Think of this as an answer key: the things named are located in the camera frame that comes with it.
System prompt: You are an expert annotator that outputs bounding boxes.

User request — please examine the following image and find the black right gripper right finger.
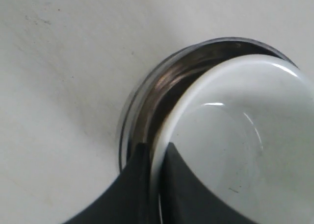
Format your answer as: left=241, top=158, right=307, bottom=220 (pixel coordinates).
left=160, top=142, right=314, bottom=224

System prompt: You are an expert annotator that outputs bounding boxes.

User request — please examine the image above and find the plain steel bowl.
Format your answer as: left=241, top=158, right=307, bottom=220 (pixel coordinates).
left=119, top=37, right=300, bottom=173

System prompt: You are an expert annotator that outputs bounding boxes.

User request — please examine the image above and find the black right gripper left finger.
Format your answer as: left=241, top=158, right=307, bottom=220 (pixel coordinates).
left=66, top=143, right=160, bottom=224

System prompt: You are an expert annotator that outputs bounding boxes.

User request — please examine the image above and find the white ceramic bowl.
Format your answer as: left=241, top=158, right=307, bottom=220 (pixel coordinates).
left=150, top=54, right=314, bottom=224

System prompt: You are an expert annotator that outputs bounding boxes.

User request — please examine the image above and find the patterned steel bowl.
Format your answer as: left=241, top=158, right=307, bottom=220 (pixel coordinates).
left=122, top=39, right=299, bottom=175

